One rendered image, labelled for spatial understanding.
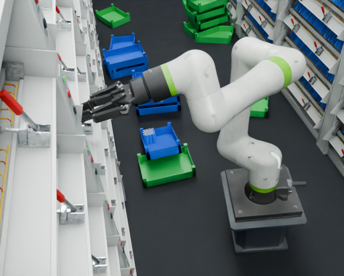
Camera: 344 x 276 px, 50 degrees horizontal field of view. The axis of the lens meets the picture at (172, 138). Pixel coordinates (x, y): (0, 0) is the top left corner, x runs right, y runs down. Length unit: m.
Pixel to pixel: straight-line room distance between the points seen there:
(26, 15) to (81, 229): 0.35
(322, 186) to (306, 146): 0.30
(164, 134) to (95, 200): 1.52
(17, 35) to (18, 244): 0.33
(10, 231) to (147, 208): 1.62
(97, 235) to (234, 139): 0.85
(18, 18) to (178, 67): 0.49
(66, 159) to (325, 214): 1.55
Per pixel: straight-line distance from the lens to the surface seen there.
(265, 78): 1.20
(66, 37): 1.18
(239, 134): 1.55
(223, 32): 3.38
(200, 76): 0.99
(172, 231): 1.94
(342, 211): 2.11
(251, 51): 1.39
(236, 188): 1.70
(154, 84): 0.99
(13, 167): 0.50
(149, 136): 2.26
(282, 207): 1.65
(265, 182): 1.56
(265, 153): 1.51
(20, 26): 0.63
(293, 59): 1.32
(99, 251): 0.86
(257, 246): 1.87
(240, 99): 1.10
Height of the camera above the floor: 1.66
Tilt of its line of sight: 45 degrees down
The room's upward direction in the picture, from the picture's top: 6 degrees counter-clockwise
